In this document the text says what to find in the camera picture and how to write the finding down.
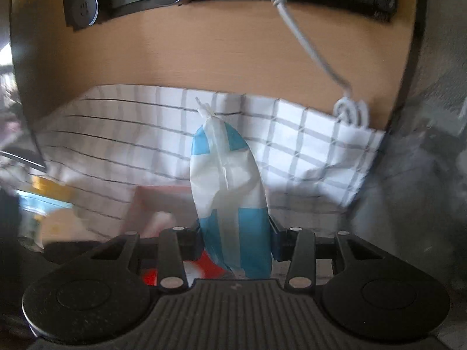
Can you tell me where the dark frame post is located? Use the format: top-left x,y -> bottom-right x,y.
386,0 -> 432,132

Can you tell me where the yellow packet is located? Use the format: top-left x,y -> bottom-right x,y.
31,176 -> 74,200

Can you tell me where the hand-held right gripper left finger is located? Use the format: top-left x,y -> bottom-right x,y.
89,226 -> 205,293

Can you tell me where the checked tablecloth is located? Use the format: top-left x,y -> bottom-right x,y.
22,84 -> 388,263

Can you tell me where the computer monitor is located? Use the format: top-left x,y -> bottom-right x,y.
0,0 -> 48,173

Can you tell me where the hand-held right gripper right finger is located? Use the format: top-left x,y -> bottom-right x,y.
268,214 -> 377,289

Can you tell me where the red foil packet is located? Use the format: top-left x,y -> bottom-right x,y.
140,251 -> 235,286

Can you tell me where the white power cable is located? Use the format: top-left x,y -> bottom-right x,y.
260,0 -> 370,127

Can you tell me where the blue white tissue packet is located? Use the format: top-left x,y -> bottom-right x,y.
190,97 -> 274,281
19,194 -> 72,215

